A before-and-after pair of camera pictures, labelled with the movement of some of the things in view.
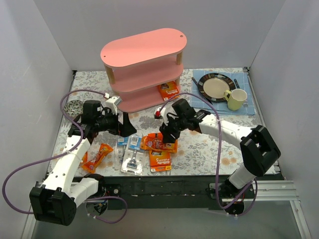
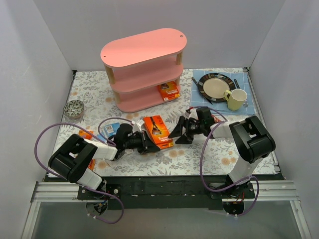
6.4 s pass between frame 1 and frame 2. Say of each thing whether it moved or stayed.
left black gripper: moved
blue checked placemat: stayed
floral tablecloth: stayed
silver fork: stayed
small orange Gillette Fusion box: moved
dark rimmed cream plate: stayed
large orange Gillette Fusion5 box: stayed
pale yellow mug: stayed
